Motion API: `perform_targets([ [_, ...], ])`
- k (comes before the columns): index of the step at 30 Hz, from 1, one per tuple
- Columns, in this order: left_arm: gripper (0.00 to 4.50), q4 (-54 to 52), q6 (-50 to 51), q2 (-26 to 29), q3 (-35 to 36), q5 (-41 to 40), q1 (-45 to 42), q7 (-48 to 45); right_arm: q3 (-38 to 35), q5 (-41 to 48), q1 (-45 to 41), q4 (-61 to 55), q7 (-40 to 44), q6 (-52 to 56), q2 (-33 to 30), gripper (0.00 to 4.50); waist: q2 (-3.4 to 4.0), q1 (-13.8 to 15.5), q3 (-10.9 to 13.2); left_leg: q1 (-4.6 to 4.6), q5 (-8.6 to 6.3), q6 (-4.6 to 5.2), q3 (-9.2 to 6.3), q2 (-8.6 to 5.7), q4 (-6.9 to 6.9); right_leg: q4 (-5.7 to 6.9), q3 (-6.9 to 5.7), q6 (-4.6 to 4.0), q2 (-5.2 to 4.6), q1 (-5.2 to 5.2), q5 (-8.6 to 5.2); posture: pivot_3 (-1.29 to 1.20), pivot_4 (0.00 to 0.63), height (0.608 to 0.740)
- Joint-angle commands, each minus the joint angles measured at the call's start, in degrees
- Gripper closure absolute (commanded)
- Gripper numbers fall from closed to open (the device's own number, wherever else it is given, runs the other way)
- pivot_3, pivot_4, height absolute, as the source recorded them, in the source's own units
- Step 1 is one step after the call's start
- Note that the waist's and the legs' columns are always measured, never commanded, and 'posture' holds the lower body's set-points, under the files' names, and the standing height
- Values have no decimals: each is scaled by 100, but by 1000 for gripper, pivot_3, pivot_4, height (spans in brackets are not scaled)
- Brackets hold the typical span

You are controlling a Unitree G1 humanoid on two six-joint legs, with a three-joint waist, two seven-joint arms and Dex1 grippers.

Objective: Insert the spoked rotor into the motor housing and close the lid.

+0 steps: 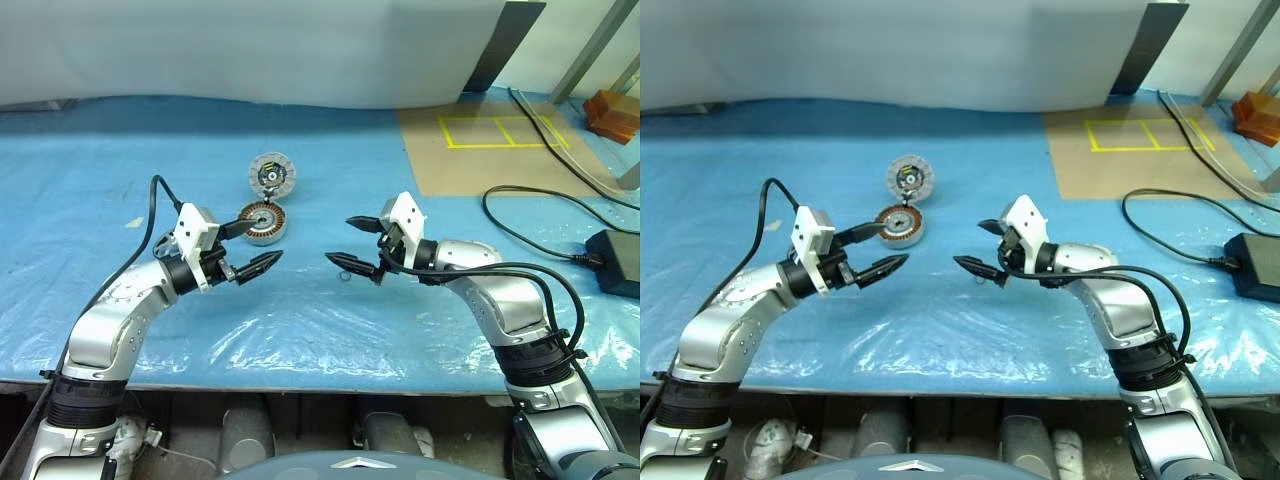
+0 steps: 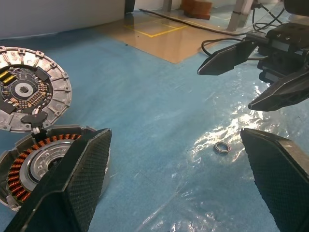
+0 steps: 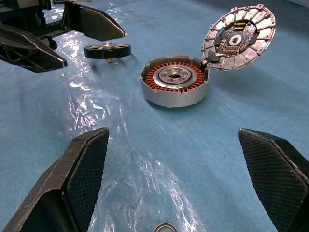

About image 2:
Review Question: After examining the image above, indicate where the long black cable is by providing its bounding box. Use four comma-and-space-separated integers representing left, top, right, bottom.
139, 8, 243, 36

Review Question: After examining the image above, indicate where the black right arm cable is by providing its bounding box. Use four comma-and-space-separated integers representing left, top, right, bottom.
251, 3, 286, 32

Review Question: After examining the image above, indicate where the grey round metal disc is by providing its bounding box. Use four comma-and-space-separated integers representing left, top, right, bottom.
0, 45, 72, 133

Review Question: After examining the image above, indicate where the white backdrop sheet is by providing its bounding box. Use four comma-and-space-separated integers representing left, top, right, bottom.
0, 0, 126, 41

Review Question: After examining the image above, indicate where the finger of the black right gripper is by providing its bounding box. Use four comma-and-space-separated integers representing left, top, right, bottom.
248, 66, 309, 112
197, 40, 258, 76

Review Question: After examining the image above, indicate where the blue table cover with film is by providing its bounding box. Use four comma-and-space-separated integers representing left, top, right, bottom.
0, 9, 309, 232

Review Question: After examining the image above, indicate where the orange brown block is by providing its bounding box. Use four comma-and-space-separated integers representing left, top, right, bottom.
181, 0, 212, 20

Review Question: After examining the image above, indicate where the small steel bearing ring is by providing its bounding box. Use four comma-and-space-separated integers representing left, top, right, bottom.
213, 142, 230, 155

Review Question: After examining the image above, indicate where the silver motor base with copper coils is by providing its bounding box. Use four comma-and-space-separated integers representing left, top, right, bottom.
0, 124, 112, 212

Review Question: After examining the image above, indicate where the brown cardboard sheet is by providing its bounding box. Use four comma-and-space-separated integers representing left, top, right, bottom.
94, 9, 245, 64

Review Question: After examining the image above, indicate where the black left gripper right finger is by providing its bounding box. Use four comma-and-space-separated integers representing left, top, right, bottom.
240, 127, 309, 232

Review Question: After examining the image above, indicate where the black upright panel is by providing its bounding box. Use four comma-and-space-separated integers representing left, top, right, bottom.
124, 0, 136, 13

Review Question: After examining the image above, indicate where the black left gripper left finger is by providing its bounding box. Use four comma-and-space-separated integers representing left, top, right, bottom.
4, 128, 113, 232

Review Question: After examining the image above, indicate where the black power adapter cable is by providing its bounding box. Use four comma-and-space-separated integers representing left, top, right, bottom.
201, 38, 245, 57

